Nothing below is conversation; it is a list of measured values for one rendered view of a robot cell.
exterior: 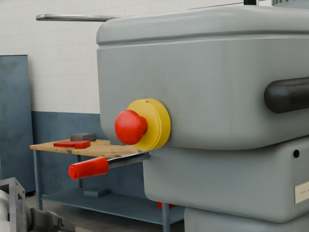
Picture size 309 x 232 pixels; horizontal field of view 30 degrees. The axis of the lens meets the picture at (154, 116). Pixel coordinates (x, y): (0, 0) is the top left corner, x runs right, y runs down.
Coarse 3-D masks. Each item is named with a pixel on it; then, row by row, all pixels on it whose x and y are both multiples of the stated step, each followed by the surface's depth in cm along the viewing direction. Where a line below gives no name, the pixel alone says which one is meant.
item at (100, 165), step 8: (144, 152) 81; (88, 160) 74; (96, 160) 74; (104, 160) 75; (112, 160) 77; (120, 160) 78; (128, 160) 79; (136, 160) 80; (144, 160) 82; (72, 168) 72; (80, 168) 72; (88, 168) 73; (96, 168) 74; (104, 168) 75; (72, 176) 72; (80, 176) 72; (88, 176) 73
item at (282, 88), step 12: (276, 84) 60; (288, 84) 60; (300, 84) 61; (264, 96) 61; (276, 96) 60; (288, 96) 59; (300, 96) 60; (276, 108) 60; (288, 108) 59; (300, 108) 62
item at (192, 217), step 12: (192, 216) 83; (204, 216) 81; (216, 216) 80; (228, 216) 79; (240, 216) 78; (300, 216) 77; (192, 228) 83; (204, 228) 81; (216, 228) 80; (228, 228) 78; (240, 228) 77; (252, 228) 76; (264, 228) 75; (276, 228) 75; (288, 228) 75; (300, 228) 76
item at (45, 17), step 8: (40, 16) 71; (48, 16) 71; (56, 16) 72; (64, 16) 72; (72, 16) 73; (80, 16) 74; (88, 16) 75; (96, 16) 76; (104, 16) 77; (112, 16) 78; (120, 16) 79; (128, 16) 80
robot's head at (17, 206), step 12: (0, 180) 73; (12, 180) 73; (0, 192) 72; (12, 192) 72; (24, 192) 75; (12, 204) 71; (24, 204) 74; (12, 216) 70; (24, 216) 73; (12, 228) 69; (24, 228) 72
